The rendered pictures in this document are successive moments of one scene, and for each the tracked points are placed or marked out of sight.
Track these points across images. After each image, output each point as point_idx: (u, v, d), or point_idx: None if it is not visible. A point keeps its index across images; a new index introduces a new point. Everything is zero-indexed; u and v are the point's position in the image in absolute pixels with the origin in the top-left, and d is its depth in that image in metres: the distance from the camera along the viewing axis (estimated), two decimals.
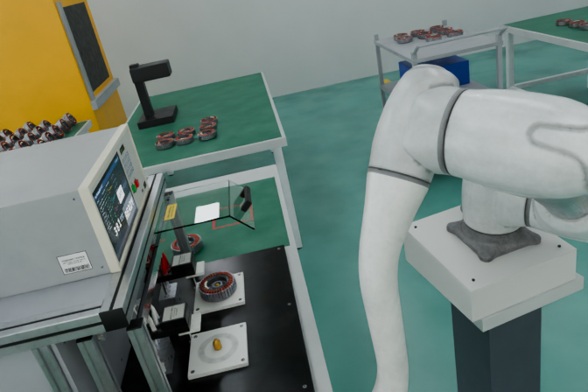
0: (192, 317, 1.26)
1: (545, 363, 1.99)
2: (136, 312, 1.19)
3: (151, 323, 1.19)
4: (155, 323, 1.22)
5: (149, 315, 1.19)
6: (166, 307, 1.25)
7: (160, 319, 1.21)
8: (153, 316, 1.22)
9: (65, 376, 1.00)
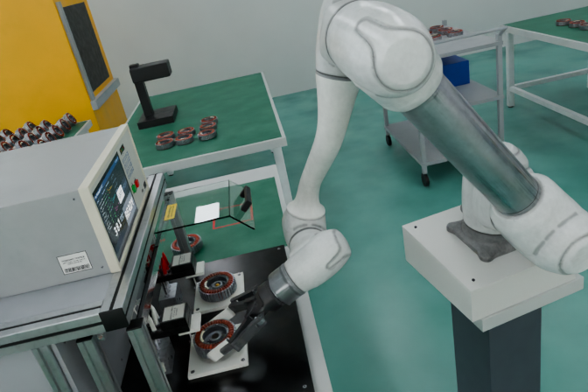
0: (192, 317, 1.26)
1: (545, 363, 1.99)
2: (136, 312, 1.19)
3: (151, 323, 1.19)
4: (155, 323, 1.22)
5: (149, 315, 1.19)
6: (166, 307, 1.25)
7: (160, 319, 1.21)
8: (153, 316, 1.22)
9: (65, 376, 1.00)
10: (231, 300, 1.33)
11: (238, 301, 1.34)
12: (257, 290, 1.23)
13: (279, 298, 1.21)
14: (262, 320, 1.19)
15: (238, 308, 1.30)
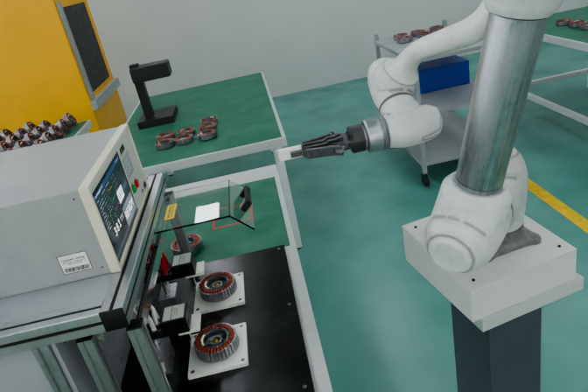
0: (192, 317, 1.26)
1: (545, 363, 1.99)
2: (136, 312, 1.19)
3: (151, 323, 1.19)
4: (155, 323, 1.22)
5: (149, 315, 1.19)
6: (166, 307, 1.25)
7: (160, 319, 1.21)
8: (153, 316, 1.22)
9: (65, 376, 1.00)
10: (304, 142, 1.35)
11: None
12: (349, 126, 1.32)
13: (367, 141, 1.31)
14: (341, 150, 1.27)
15: None
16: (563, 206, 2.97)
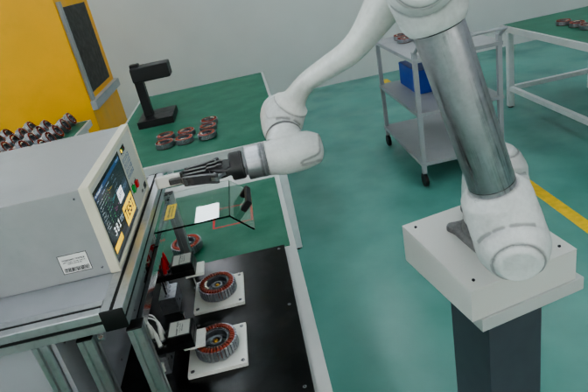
0: (197, 332, 1.28)
1: (545, 363, 1.99)
2: None
3: (157, 339, 1.21)
4: (161, 339, 1.24)
5: (155, 331, 1.20)
6: (171, 323, 1.27)
7: (166, 335, 1.23)
8: (159, 332, 1.24)
9: (65, 376, 1.00)
10: (186, 168, 1.33)
11: None
12: (228, 153, 1.30)
13: (245, 168, 1.29)
14: (216, 178, 1.26)
15: None
16: (563, 206, 2.97)
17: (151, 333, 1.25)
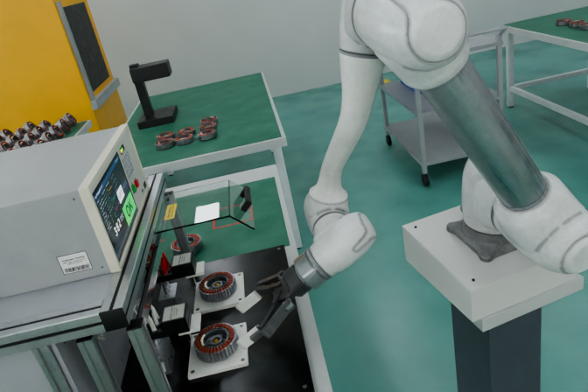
0: (192, 317, 1.26)
1: (545, 363, 1.99)
2: (136, 312, 1.19)
3: (151, 323, 1.19)
4: (155, 323, 1.22)
5: (149, 315, 1.19)
6: (166, 307, 1.25)
7: (160, 319, 1.21)
8: (153, 316, 1.22)
9: (65, 376, 1.00)
10: (257, 283, 1.33)
11: (264, 284, 1.34)
12: (283, 275, 1.22)
13: (305, 283, 1.20)
14: (291, 304, 1.18)
15: (264, 292, 1.30)
16: None
17: None
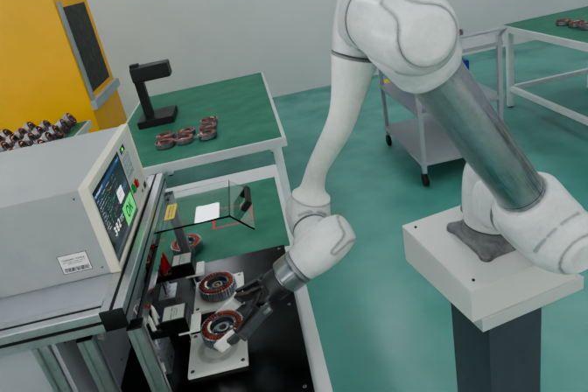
0: (192, 317, 1.26)
1: (545, 363, 1.99)
2: (136, 312, 1.19)
3: (151, 323, 1.19)
4: (155, 323, 1.22)
5: (149, 315, 1.19)
6: (166, 307, 1.25)
7: (160, 319, 1.21)
8: (153, 316, 1.22)
9: (65, 376, 1.00)
10: (236, 290, 1.32)
11: (243, 291, 1.33)
12: (262, 278, 1.22)
13: (284, 286, 1.20)
14: (269, 309, 1.17)
15: (243, 298, 1.29)
16: None
17: None
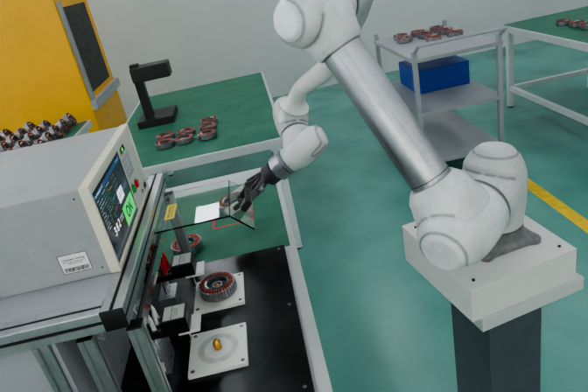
0: (192, 317, 1.26)
1: (545, 363, 1.99)
2: (136, 312, 1.19)
3: (151, 323, 1.19)
4: (155, 323, 1.22)
5: (149, 315, 1.19)
6: (166, 307, 1.25)
7: (160, 319, 1.21)
8: (153, 316, 1.22)
9: (65, 376, 1.00)
10: (247, 179, 1.82)
11: None
12: (261, 168, 1.70)
13: (275, 174, 1.67)
14: (261, 188, 1.66)
15: (250, 185, 1.79)
16: (563, 206, 2.97)
17: None
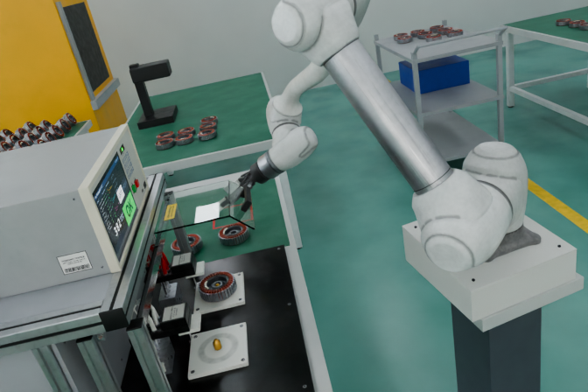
0: (192, 317, 1.26)
1: (545, 363, 1.99)
2: (136, 312, 1.19)
3: (151, 323, 1.19)
4: (155, 323, 1.22)
5: (149, 315, 1.19)
6: (166, 307, 1.25)
7: (160, 319, 1.21)
8: (153, 316, 1.22)
9: (65, 376, 1.00)
10: (241, 175, 1.83)
11: None
12: (250, 166, 1.70)
13: (262, 173, 1.67)
14: (249, 185, 1.66)
15: (242, 180, 1.80)
16: (563, 206, 2.97)
17: None
